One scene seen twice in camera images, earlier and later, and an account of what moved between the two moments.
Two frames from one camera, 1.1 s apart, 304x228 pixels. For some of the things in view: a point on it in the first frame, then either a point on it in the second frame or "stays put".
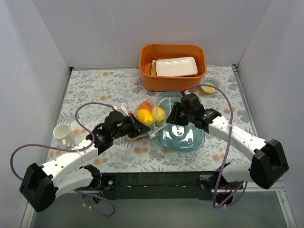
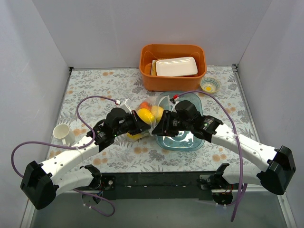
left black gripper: (136, 126) stays put
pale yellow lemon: (158, 114) stays put
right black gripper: (177, 114) -> (166, 123)
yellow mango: (144, 115) stays put
